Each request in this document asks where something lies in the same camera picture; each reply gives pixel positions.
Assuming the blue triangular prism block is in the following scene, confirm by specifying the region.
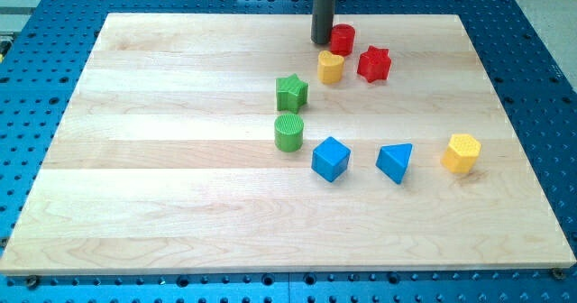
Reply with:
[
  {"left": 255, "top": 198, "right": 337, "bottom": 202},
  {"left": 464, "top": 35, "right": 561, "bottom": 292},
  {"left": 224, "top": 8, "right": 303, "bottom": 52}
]
[{"left": 376, "top": 143, "right": 413, "bottom": 184}]

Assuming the green cylinder block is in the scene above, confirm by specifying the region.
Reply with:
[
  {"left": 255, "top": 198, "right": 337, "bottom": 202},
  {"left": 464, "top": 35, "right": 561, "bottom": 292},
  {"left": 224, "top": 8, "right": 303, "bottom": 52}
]
[{"left": 274, "top": 113, "right": 304, "bottom": 152}]

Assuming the red star block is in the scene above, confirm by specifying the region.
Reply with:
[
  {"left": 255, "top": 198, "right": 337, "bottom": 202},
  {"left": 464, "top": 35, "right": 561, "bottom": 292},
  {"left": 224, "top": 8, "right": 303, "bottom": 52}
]
[{"left": 357, "top": 45, "right": 392, "bottom": 83}]

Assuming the light wooden board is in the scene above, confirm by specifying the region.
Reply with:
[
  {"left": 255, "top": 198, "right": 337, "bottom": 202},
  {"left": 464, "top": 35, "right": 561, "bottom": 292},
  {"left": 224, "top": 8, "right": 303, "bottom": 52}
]
[{"left": 1, "top": 14, "right": 575, "bottom": 276}]

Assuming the yellow hexagon block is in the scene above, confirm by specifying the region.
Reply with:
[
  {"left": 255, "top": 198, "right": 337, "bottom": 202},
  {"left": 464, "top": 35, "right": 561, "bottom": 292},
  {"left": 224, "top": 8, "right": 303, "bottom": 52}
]
[{"left": 441, "top": 133, "right": 481, "bottom": 173}]

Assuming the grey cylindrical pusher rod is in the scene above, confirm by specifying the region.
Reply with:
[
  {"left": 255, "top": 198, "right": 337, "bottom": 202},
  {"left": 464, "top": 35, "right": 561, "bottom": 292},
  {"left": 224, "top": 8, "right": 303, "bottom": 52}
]
[{"left": 310, "top": 0, "right": 335, "bottom": 45}]

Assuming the blue perforated table plate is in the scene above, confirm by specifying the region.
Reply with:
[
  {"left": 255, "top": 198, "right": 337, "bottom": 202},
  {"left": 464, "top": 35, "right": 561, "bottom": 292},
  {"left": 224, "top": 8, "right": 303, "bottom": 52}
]
[{"left": 1, "top": 0, "right": 576, "bottom": 302}]

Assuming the green star block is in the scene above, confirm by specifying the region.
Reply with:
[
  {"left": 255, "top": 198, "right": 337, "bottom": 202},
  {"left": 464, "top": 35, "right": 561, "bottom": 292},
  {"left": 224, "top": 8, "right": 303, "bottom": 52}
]
[{"left": 276, "top": 74, "right": 308, "bottom": 114}]

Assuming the blue cube block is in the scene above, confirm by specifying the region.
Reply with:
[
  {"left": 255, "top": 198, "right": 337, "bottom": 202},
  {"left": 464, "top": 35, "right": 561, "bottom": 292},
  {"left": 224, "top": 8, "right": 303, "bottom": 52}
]
[{"left": 311, "top": 136, "right": 351, "bottom": 182}]

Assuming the red cylinder block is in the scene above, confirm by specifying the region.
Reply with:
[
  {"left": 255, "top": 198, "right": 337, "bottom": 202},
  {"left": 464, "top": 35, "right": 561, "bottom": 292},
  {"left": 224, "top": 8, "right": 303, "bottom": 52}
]
[{"left": 329, "top": 23, "right": 355, "bottom": 57}]

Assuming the yellow heart block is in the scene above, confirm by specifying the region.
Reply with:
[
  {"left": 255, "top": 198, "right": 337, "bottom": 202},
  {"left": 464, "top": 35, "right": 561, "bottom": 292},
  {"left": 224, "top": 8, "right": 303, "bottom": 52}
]
[{"left": 317, "top": 50, "right": 344, "bottom": 84}]

